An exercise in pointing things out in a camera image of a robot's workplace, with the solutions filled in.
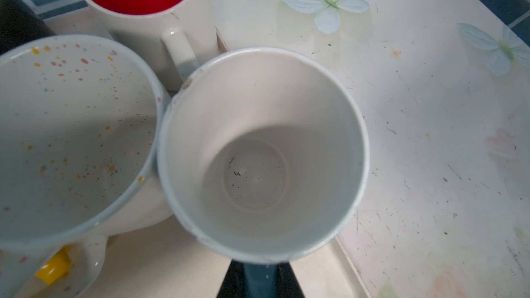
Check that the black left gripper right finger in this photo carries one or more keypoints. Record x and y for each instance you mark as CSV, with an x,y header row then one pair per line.
x,y
286,283

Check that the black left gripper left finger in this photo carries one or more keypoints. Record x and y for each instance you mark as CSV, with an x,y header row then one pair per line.
x,y
233,285

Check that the blue floral mug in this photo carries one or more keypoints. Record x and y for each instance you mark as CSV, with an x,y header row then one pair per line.
x,y
264,158

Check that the yellow mug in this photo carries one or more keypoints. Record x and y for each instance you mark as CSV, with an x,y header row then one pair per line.
x,y
56,267

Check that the white speckled mug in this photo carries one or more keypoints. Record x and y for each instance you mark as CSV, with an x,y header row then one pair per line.
x,y
80,122

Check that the beige serving tray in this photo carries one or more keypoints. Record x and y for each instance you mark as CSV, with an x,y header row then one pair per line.
x,y
165,261

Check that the white mug red inside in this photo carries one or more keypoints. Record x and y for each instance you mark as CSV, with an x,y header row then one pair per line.
x,y
174,37

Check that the black mug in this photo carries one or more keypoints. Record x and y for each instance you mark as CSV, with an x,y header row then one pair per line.
x,y
19,25

